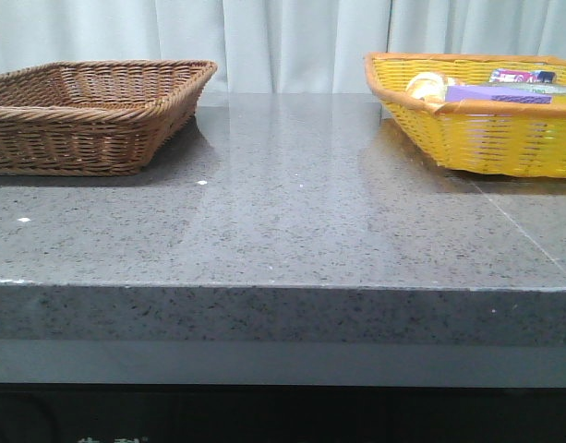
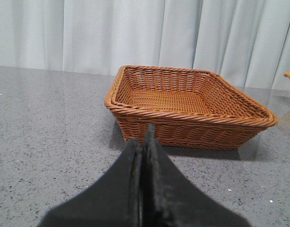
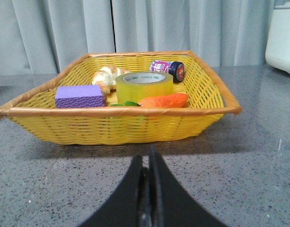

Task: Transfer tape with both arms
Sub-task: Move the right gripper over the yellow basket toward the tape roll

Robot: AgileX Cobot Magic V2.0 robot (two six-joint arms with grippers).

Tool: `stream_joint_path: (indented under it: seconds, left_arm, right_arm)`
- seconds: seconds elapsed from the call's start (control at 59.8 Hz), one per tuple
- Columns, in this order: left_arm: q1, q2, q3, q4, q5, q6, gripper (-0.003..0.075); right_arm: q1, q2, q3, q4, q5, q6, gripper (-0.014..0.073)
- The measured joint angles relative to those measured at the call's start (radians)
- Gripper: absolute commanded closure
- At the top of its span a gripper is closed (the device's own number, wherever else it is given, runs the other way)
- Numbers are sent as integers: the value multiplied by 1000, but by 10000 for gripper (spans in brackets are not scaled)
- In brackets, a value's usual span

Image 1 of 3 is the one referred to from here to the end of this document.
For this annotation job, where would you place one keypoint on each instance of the yellow woven basket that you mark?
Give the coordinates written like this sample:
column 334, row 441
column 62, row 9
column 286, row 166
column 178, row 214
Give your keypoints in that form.
column 517, row 139

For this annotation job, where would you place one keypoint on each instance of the brown wicker basket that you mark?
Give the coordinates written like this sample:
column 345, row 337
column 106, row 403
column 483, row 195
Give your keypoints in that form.
column 95, row 118

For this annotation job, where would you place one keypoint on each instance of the colourful snack packet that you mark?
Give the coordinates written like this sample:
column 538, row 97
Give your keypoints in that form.
column 519, row 76

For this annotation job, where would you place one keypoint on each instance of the yellow tape roll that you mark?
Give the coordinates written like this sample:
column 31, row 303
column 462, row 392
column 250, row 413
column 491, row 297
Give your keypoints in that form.
column 555, row 90

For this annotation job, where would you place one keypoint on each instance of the croissant bread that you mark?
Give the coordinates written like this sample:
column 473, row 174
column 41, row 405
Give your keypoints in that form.
column 428, row 86

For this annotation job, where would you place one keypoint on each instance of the purple foam block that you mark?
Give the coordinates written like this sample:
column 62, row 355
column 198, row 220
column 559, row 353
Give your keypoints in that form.
column 458, row 93

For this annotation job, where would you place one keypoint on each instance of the white curtain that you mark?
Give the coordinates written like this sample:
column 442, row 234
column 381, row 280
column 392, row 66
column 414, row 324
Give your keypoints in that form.
column 275, row 46

